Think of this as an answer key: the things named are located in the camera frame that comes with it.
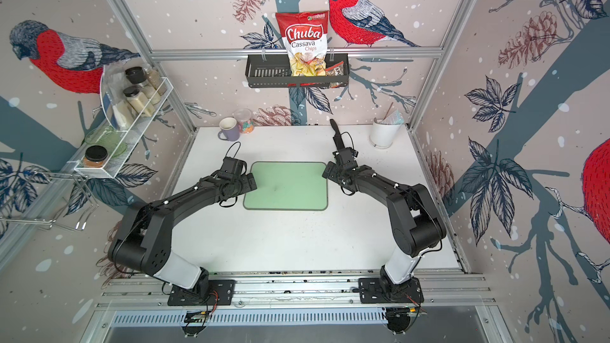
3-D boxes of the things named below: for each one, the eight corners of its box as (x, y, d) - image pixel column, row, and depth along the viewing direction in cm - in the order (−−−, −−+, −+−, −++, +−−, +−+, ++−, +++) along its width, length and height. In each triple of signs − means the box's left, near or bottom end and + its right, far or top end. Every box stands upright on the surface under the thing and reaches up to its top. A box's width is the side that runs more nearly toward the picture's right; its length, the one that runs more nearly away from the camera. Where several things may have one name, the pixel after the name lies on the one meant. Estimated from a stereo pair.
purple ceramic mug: (222, 146, 117) (215, 132, 109) (227, 131, 124) (221, 116, 116) (237, 145, 117) (232, 131, 109) (241, 130, 124) (237, 116, 116)
